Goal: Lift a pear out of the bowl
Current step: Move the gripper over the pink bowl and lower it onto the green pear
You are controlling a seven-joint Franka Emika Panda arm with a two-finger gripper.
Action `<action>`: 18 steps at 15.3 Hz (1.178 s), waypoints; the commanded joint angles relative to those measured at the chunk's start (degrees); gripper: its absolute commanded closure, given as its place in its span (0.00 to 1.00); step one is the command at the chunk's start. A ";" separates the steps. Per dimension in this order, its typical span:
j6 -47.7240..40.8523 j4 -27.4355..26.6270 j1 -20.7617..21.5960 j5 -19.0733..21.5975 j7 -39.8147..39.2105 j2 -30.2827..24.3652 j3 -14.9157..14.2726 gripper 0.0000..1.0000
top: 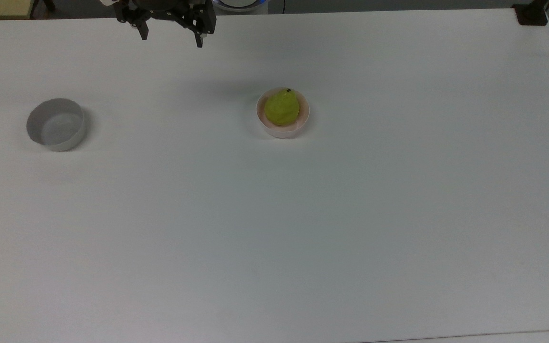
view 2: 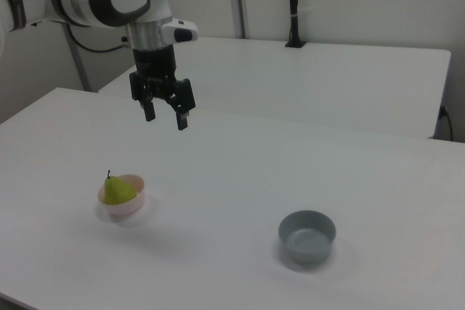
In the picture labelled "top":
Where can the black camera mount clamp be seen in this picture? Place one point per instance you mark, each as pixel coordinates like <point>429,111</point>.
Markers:
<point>531,13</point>

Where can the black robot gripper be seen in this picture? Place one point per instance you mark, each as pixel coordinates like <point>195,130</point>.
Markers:
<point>165,6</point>

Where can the grey bowl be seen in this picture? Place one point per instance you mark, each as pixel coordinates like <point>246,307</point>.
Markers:
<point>56,125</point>

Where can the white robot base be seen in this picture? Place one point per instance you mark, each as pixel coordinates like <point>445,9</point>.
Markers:
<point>239,4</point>

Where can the pink bowl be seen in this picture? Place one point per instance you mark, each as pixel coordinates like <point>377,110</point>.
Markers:
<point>284,130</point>

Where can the yellow-green pear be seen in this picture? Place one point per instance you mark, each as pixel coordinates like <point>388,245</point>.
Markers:
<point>281,108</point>

